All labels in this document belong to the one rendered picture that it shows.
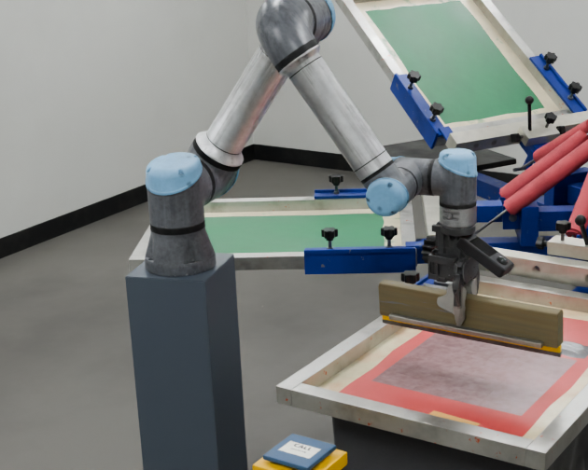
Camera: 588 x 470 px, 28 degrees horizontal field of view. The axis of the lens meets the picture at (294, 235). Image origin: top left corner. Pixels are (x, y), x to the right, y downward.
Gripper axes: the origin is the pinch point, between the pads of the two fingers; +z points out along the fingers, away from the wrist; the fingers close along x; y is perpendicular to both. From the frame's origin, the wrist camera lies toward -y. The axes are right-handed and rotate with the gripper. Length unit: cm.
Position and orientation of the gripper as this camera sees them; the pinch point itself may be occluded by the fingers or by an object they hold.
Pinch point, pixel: (467, 317)
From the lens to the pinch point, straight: 246.6
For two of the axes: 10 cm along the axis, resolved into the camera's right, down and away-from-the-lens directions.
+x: -5.6, 2.8, -7.8
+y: -8.3, -1.4, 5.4
